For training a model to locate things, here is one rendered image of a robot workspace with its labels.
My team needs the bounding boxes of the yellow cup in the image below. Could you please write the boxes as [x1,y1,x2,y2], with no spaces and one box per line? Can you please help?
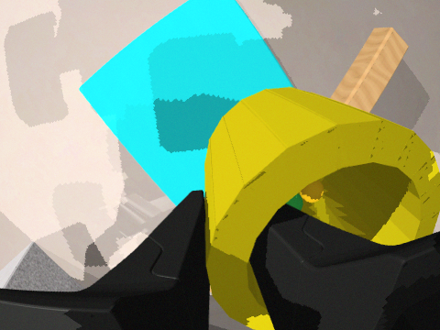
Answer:
[204,87,440,330]

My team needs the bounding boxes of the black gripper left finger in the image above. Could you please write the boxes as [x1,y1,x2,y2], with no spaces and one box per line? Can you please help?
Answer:
[0,191,210,330]

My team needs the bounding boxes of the green marble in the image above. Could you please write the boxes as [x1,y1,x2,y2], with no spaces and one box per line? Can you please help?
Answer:
[285,194,303,210]

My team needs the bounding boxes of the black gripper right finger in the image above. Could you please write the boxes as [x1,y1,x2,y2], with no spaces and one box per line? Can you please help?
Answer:
[249,204,440,330]

